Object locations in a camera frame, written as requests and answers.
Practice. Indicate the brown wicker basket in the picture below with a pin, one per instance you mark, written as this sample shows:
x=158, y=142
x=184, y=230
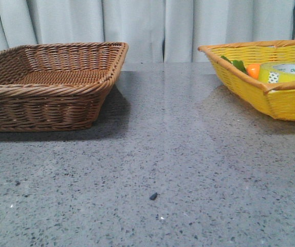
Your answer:
x=57, y=87

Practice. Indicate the orange toy carrot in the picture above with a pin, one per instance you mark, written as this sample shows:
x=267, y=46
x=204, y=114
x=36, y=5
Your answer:
x=251, y=70

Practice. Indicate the yellow wicker basket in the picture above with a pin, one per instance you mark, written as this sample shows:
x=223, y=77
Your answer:
x=276, y=100

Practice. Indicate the white pleated curtain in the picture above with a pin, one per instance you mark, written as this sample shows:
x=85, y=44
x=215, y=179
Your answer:
x=156, y=31

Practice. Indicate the yellow packing tape roll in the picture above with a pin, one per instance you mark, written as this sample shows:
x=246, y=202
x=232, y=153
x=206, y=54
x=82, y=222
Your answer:
x=277, y=72

